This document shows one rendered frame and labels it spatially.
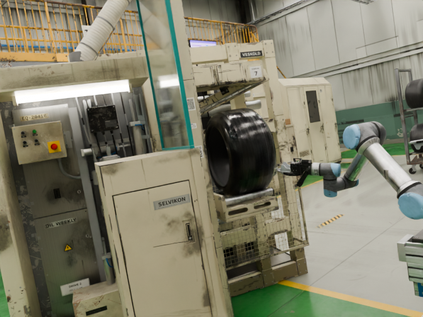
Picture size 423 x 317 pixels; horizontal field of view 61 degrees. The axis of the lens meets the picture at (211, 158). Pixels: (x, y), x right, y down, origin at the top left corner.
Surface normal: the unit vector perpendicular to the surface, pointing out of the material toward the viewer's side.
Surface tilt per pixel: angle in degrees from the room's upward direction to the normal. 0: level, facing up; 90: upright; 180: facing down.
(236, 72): 90
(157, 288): 90
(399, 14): 90
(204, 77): 90
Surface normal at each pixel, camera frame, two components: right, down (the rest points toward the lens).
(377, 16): -0.73, 0.17
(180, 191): 0.34, 0.00
